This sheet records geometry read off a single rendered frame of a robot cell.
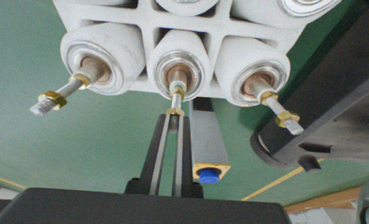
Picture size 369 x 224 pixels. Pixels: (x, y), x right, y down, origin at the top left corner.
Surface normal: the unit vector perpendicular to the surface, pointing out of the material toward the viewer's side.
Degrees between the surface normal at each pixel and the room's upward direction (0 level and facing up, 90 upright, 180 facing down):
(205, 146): 90
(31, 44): 0
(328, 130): 0
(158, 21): 0
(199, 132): 90
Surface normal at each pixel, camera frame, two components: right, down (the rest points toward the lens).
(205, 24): -0.02, 0.67
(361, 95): -0.73, 0.40
